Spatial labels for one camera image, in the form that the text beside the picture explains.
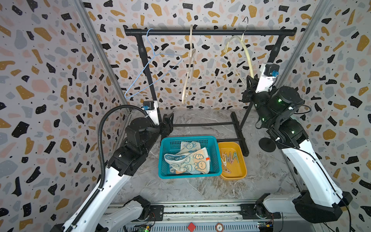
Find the yellow plastic bin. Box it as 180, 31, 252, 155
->
218, 142, 247, 181

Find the teal jellyfish pattern towel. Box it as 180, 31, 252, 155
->
164, 141, 210, 175

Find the black microphone stand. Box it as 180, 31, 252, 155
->
259, 137, 276, 152

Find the light blue wire hanger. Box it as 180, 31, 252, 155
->
124, 28, 183, 99

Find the round red white sticker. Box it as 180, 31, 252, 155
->
215, 223, 224, 232

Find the teal plastic basket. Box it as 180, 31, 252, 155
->
158, 136, 222, 179

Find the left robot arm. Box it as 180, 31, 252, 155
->
51, 113, 174, 232

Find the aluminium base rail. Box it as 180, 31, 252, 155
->
76, 200, 331, 232

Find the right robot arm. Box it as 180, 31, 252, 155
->
243, 76, 353, 223

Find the peach clothespin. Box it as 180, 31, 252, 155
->
223, 166, 231, 174

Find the mint green clothespin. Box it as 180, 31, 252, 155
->
233, 152, 239, 162

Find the large wooden hanger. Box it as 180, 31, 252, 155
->
224, 16, 255, 88

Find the black clothes rack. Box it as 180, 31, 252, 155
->
125, 27, 297, 157

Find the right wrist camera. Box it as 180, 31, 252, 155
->
255, 62, 280, 93

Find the white clothespin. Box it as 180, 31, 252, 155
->
221, 153, 227, 167

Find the red diamond sticker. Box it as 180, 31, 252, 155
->
187, 222, 196, 232

